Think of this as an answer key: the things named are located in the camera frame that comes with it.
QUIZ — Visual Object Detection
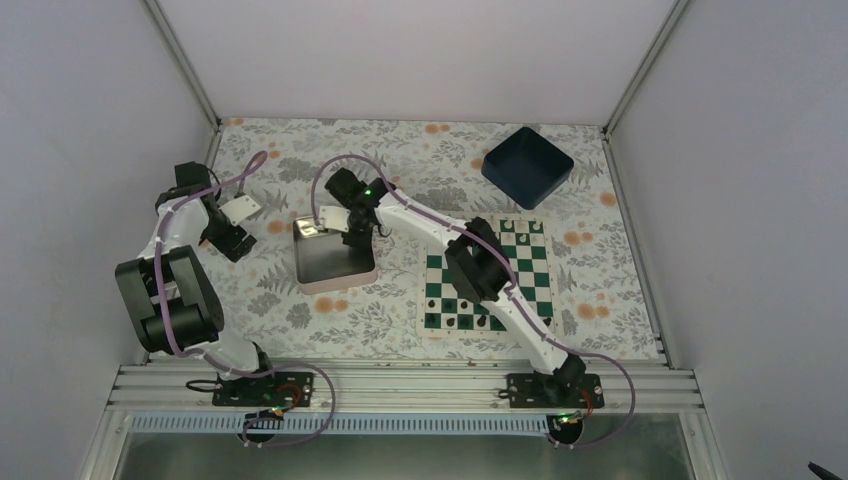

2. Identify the metal tin of chess pieces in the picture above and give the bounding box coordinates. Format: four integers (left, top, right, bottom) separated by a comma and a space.
292, 217, 378, 295

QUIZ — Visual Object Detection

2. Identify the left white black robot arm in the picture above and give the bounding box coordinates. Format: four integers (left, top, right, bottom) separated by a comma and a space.
115, 162, 279, 405

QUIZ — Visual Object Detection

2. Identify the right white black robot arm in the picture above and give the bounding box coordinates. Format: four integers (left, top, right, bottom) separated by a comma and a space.
313, 168, 586, 407

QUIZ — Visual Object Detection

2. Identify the green white chess board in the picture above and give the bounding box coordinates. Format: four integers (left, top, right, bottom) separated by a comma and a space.
417, 214, 557, 340

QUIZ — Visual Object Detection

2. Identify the floral patterned table mat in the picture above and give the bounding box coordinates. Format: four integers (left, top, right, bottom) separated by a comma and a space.
198, 118, 659, 361

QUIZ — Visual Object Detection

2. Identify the dark blue square bin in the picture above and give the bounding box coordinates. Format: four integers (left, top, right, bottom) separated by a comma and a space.
481, 126, 575, 210

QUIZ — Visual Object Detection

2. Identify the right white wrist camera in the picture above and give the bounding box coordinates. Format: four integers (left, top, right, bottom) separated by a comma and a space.
316, 205, 350, 233

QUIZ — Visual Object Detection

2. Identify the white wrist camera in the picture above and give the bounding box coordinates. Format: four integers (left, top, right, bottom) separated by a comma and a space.
316, 205, 350, 233
220, 194, 262, 226

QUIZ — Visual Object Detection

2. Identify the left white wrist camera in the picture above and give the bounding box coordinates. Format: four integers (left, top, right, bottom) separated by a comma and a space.
220, 194, 262, 226

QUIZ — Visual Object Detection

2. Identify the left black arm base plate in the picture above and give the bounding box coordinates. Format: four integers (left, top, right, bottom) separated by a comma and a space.
212, 371, 315, 409

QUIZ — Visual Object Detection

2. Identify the aluminium front rail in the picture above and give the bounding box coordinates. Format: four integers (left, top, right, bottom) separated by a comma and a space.
107, 360, 704, 413

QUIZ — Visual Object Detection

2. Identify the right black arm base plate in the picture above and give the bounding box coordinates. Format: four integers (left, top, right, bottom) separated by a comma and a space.
497, 373, 605, 409

